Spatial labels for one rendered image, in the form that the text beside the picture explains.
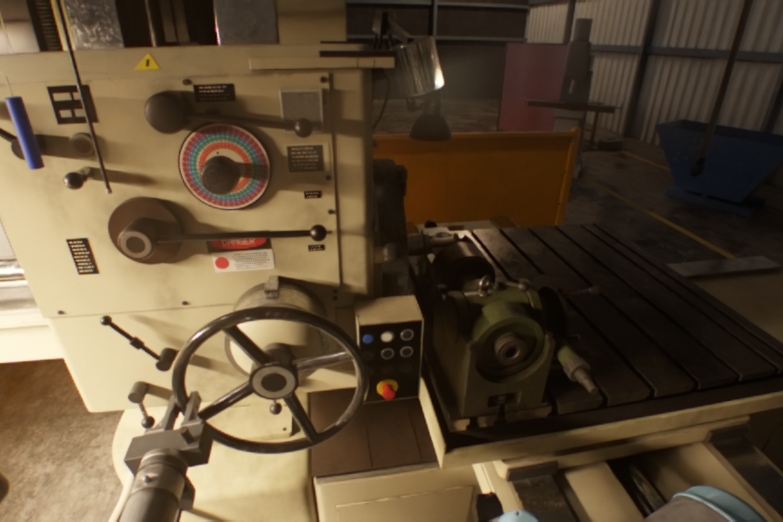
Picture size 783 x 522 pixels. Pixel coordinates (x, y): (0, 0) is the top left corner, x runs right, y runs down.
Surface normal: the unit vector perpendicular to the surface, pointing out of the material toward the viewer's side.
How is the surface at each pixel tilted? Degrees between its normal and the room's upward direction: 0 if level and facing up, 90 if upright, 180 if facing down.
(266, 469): 0
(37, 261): 90
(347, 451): 0
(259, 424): 0
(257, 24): 90
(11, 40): 90
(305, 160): 90
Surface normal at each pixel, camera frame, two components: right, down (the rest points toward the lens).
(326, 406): 0.01, -0.88
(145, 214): 0.17, 0.46
